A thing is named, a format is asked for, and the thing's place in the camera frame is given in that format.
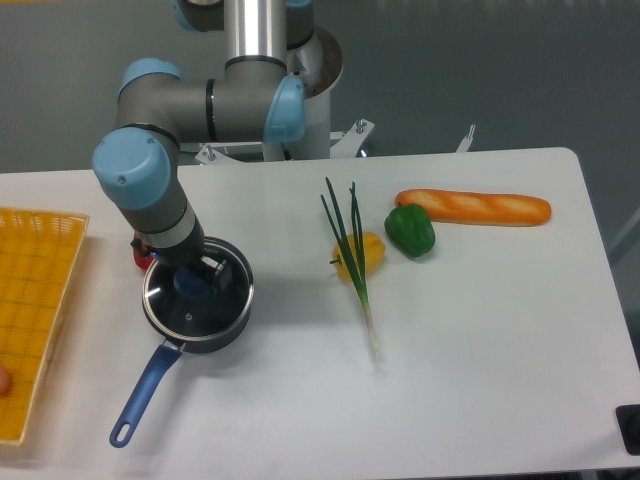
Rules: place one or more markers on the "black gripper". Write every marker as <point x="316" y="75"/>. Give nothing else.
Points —
<point x="176" y="249"/>

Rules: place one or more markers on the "glass pot lid blue knob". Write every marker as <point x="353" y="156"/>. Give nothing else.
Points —
<point x="185" y="308"/>

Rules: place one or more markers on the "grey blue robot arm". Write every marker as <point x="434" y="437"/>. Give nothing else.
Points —
<point x="257" y="99"/>

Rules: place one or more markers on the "red bell pepper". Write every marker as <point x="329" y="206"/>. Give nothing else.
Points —
<point x="143" y="263"/>

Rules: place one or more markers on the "green spring onion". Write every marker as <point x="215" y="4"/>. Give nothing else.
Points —
<point x="352" y="252"/>

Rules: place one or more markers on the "yellow bell pepper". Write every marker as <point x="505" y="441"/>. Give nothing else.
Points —
<point x="374" y="252"/>

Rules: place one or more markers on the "yellow woven basket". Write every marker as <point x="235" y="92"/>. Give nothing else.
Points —
<point x="39" y="249"/>

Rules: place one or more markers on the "green bell pepper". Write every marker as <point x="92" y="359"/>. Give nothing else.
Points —
<point x="410" y="229"/>

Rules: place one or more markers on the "orange baguette bread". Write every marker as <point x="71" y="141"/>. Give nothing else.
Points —
<point x="471" y="208"/>

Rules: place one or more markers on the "black device at table edge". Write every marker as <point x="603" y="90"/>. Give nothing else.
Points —
<point x="628" y="418"/>

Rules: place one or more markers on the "dark saucepan blue handle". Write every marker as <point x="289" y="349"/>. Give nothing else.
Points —
<point x="163" y="358"/>

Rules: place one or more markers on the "black camera box on wrist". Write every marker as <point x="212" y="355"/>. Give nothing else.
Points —
<point x="139" y="248"/>

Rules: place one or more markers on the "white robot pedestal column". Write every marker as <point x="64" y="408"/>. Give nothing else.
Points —
<point x="318" y="64"/>

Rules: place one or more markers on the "white pedestal base frame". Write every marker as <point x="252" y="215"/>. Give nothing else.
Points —
<point x="343" y="144"/>

